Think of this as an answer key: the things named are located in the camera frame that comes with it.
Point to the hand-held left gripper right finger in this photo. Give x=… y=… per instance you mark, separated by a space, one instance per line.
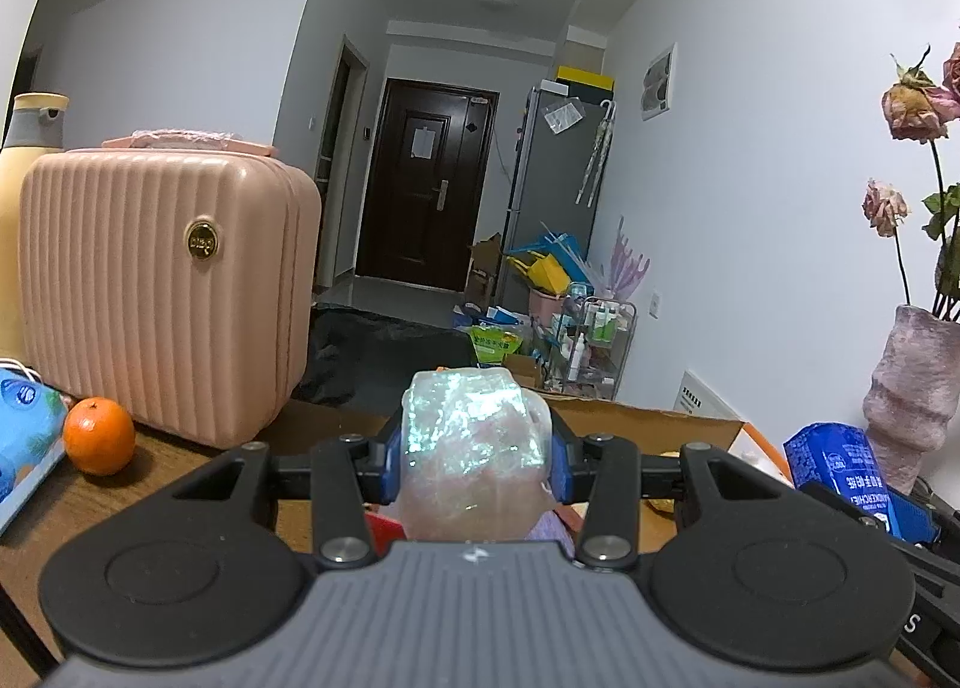
x=611 y=493

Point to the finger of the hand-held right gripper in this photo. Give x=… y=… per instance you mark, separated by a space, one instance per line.
x=915 y=517

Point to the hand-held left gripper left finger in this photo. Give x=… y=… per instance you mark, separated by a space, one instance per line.
x=341 y=493

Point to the purple sachet pouch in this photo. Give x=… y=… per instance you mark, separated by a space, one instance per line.
x=551 y=532

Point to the dark blue packet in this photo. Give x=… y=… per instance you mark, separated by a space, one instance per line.
x=840 y=463

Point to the iridescent plastic-wrapped soft item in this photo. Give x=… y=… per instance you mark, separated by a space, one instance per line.
x=472 y=448

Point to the pink textured vase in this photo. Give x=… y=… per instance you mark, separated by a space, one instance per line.
x=915 y=388

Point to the white board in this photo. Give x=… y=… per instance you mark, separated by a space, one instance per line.
x=709 y=399

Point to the black bag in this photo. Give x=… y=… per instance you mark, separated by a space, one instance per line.
x=375 y=358

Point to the small open carton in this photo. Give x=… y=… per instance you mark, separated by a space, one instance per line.
x=525 y=371

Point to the green packet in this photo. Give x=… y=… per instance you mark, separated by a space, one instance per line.
x=496 y=346

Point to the pink bin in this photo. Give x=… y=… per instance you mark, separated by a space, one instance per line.
x=547 y=304

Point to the yellow bag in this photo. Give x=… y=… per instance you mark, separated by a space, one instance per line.
x=544 y=274

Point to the purple plastic decoration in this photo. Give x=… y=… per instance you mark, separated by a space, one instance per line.
x=630 y=260

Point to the orange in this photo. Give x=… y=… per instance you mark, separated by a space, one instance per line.
x=99 y=436

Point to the brown carton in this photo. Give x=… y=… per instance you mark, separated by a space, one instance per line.
x=484 y=275

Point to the pink ribbed suitcase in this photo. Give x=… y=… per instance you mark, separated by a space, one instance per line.
x=150 y=298

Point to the dark wooden door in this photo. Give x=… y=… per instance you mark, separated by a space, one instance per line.
x=420 y=208

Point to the grey refrigerator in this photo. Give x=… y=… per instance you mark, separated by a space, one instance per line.
x=547 y=193

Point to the light blue tissue pack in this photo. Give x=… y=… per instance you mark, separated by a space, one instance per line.
x=22 y=433

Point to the hanging folded umbrellas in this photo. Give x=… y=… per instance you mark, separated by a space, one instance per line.
x=596 y=151

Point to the pink pouch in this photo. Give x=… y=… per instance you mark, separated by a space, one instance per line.
x=187 y=142

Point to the bunch of dried roses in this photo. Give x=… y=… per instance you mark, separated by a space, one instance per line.
x=911 y=110

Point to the yellow and black box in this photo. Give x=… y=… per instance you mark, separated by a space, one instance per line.
x=585 y=80

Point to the yellow thermos jug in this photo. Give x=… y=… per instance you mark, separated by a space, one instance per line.
x=15 y=223

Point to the wall outlet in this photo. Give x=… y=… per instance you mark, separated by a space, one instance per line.
x=657 y=304

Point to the white wall panel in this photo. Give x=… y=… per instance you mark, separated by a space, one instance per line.
x=658 y=82

